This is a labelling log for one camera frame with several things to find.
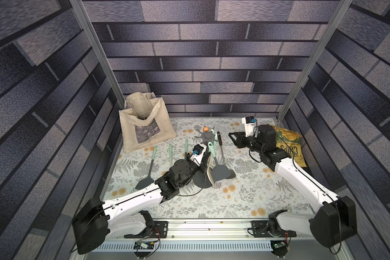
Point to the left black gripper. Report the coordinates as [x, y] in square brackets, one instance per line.
[203, 162]

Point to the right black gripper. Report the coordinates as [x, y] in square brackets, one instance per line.
[244, 140]

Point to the grey turner mint handle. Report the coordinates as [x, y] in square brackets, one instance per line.
[219, 172]

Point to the cream ladle mint handle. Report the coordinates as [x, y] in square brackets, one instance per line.
[186, 148]

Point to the grey utensil rack stand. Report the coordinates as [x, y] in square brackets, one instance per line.
[200, 179]

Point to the grey spatula dark wood handle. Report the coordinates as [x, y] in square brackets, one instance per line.
[232, 173]

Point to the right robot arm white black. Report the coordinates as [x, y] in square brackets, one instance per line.
[334, 219]

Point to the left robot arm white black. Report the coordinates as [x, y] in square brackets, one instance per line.
[99, 220]

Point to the yellow green chips bag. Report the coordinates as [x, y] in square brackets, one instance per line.
[290, 142]

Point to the beige canvas tote bag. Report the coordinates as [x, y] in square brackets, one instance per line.
[145, 122]

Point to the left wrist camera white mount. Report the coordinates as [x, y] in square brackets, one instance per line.
[198, 153]

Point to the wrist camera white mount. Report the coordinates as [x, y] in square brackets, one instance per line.
[250, 124]
[198, 153]

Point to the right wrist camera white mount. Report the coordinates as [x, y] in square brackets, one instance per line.
[250, 124]

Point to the aluminium mounting rail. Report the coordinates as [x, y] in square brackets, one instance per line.
[190, 229]

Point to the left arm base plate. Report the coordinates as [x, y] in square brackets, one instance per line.
[159, 230]

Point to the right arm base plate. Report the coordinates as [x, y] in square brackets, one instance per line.
[262, 229]

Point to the left circuit board with wires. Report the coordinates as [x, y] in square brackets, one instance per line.
[143, 250]

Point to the circuit board with wires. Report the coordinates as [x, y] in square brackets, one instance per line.
[279, 248]
[143, 250]

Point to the right circuit board with wires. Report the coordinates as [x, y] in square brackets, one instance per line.
[279, 248]

